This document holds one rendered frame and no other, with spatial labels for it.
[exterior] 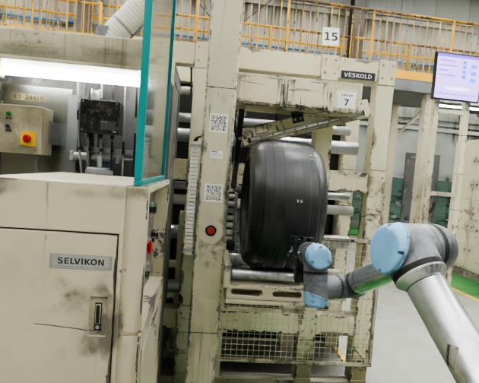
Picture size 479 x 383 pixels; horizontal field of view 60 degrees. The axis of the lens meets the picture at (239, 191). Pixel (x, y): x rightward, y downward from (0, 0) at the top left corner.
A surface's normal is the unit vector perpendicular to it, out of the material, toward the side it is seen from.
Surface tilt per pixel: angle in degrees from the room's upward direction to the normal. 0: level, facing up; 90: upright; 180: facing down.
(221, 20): 90
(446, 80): 90
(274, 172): 60
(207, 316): 90
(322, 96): 90
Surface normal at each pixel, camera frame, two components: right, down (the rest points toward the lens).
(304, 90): 0.07, 0.07
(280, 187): 0.10, -0.26
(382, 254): -0.93, -0.14
